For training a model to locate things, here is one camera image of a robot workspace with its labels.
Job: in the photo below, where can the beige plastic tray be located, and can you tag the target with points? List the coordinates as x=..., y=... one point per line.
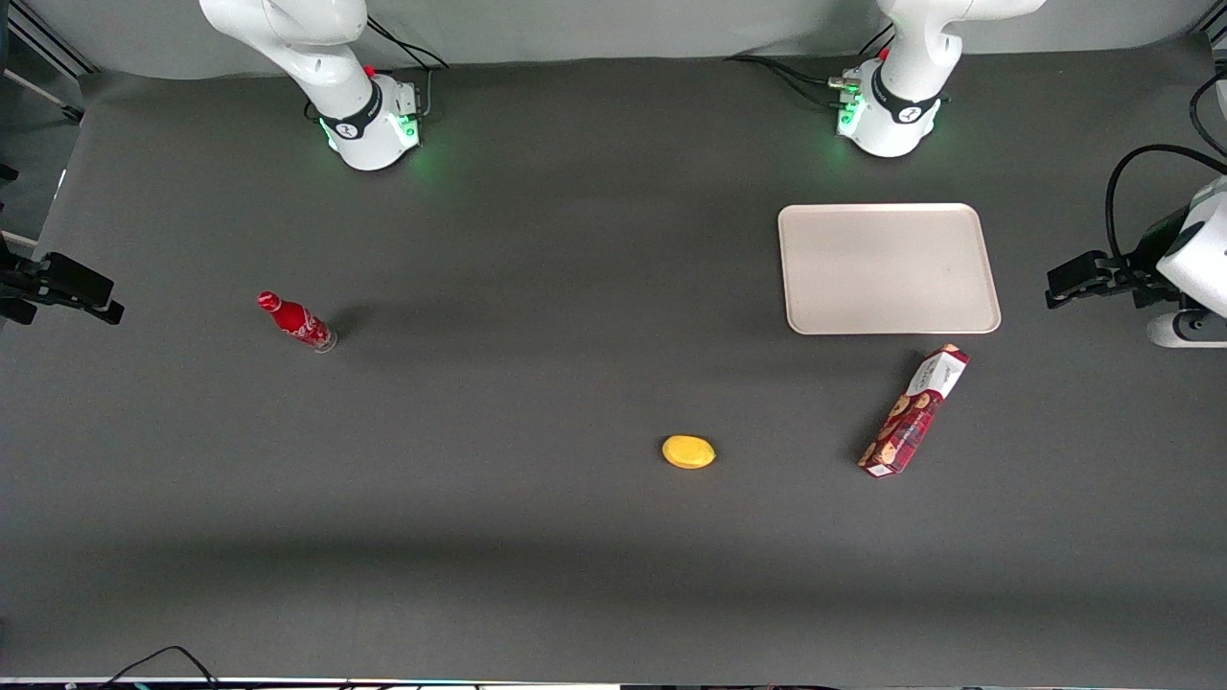
x=887, y=268

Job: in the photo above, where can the yellow lemon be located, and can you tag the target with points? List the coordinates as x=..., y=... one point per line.
x=688, y=451

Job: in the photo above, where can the aluminium frame bar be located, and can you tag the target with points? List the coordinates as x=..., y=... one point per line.
x=43, y=43

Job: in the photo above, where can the red cola bottle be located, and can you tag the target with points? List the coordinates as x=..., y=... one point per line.
x=297, y=323

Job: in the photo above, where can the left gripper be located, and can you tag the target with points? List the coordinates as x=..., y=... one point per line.
x=1153, y=251

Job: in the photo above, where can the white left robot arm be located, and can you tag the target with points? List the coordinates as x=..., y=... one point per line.
x=901, y=115

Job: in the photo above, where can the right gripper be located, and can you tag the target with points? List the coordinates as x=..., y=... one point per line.
x=21, y=284

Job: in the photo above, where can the red cookie box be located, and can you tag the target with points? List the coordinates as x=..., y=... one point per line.
x=913, y=414

